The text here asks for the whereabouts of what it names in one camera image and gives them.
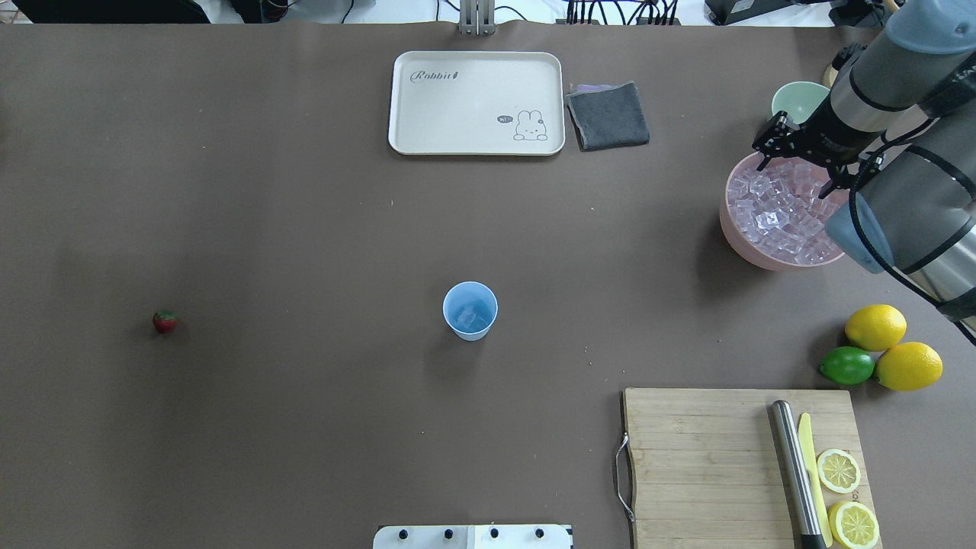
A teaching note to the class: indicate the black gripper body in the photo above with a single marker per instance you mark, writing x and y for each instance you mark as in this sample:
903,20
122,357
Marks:
825,131

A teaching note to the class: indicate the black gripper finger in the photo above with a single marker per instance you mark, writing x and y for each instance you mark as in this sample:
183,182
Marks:
839,177

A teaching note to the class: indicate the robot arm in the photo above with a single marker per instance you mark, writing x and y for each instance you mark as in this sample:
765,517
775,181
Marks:
896,132

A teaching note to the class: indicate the pile of clear ice cubes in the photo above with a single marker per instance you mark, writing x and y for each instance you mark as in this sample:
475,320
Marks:
781,217

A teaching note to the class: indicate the ice cube in cup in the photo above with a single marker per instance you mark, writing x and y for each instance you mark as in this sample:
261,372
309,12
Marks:
473,317

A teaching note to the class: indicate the light blue cup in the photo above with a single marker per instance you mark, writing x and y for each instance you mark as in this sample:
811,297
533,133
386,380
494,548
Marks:
465,292

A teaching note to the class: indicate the mint green bowl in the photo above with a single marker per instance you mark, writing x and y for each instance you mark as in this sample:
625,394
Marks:
798,100

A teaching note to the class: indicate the pink bowl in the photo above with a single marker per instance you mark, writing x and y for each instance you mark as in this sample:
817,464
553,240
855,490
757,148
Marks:
778,229

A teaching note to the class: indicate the yellow lemon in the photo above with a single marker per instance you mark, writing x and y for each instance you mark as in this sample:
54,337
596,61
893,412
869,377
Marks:
909,366
876,327

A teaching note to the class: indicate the green lime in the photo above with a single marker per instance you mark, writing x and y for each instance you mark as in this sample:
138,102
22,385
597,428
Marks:
847,365

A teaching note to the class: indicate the dark grey cloth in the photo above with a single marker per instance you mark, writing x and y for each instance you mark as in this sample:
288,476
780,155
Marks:
608,116

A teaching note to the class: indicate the yellow plastic knife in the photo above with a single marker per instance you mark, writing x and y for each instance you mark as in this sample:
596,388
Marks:
805,435

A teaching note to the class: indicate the lemon slice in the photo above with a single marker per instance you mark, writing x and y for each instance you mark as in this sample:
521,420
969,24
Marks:
853,525
838,471

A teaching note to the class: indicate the wooden cutting board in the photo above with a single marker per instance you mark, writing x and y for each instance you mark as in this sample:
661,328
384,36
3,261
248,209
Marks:
704,470

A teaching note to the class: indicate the cream rabbit tray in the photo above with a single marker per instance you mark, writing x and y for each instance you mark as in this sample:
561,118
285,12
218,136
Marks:
476,103

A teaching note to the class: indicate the red strawberry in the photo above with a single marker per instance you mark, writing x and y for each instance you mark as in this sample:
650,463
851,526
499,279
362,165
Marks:
165,321

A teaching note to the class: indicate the steel handled knife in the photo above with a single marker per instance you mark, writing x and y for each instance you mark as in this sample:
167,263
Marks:
798,492

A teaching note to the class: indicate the aluminium frame post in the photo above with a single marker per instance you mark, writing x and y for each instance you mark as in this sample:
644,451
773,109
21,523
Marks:
477,17

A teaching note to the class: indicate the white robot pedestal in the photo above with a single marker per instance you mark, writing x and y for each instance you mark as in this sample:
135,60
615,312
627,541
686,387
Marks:
475,536

